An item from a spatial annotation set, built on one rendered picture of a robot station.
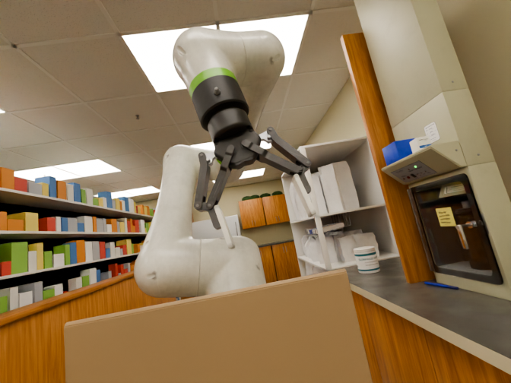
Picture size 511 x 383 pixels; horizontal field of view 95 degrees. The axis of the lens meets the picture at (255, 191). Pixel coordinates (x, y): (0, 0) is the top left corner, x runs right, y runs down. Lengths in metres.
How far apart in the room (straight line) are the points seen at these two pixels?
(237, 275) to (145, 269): 0.19
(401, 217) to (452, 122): 0.50
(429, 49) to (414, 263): 0.94
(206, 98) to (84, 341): 0.37
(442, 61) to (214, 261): 1.14
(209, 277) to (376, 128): 1.20
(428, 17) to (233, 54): 1.03
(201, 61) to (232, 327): 0.41
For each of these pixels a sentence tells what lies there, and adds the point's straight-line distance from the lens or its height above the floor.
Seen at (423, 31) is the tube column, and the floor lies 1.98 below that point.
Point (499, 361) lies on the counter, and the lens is 0.88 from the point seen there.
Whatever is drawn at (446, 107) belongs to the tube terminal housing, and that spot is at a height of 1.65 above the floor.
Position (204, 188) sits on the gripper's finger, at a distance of 0.39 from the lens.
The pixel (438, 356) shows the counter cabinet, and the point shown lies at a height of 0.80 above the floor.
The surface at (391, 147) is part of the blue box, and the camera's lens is 1.26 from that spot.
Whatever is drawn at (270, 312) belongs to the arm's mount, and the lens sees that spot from 0.33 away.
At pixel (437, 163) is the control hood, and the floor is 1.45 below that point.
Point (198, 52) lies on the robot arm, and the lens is 0.48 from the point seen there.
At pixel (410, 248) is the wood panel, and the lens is 1.41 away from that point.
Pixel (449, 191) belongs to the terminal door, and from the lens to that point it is 1.20.
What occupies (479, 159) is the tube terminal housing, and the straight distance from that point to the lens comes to 1.19.
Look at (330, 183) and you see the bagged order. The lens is 2.25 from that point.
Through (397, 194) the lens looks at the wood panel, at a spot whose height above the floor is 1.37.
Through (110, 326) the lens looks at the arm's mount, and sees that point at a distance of 0.37.
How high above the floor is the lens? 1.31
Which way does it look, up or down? 10 degrees up
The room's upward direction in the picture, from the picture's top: 10 degrees counter-clockwise
